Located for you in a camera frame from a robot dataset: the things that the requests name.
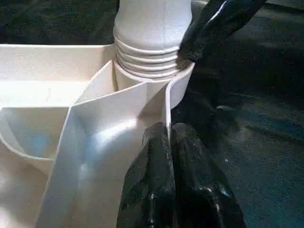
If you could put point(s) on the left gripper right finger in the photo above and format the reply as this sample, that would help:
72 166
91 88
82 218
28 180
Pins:
202 190

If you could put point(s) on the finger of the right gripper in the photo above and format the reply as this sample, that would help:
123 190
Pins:
213 26

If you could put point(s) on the black mat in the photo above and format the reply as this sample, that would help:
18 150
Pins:
249 118

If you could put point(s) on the white plastic table top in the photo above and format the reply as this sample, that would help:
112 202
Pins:
71 123

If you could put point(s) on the white plastic table leg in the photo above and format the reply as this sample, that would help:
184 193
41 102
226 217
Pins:
152 28

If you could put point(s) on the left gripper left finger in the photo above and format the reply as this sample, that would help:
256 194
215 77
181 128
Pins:
152 185

